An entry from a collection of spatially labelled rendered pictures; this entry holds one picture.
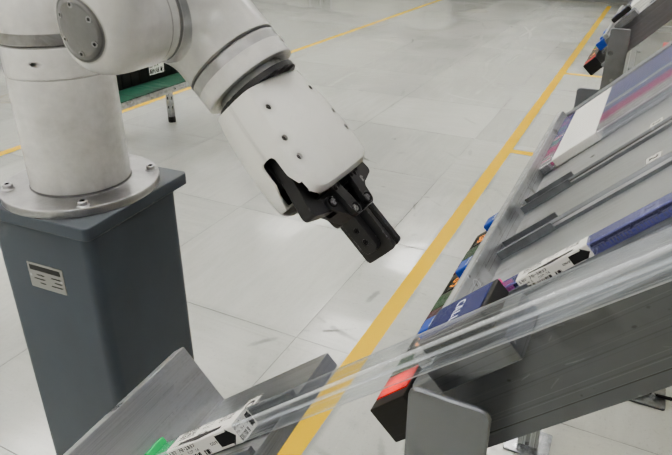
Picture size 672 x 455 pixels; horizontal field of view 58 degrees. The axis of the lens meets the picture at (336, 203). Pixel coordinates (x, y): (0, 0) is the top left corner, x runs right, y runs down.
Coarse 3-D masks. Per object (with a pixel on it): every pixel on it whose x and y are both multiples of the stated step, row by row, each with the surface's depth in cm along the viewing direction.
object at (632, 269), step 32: (608, 256) 20; (640, 256) 19; (544, 288) 21; (576, 288) 20; (608, 288) 19; (640, 288) 19; (480, 320) 22; (512, 320) 21; (544, 320) 21; (384, 352) 25; (416, 352) 24; (448, 352) 23; (480, 352) 22; (320, 384) 27; (352, 384) 26; (384, 384) 25; (256, 416) 29; (288, 416) 28; (160, 448) 35
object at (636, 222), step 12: (648, 204) 40; (660, 204) 39; (636, 216) 40; (648, 216) 39; (660, 216) 39; (612, 228) 41; (624, 228) 40; (636, 228) 40; (588, 240) 42; (600, 240) 41; (612, 240) 41; (516, 276) 46
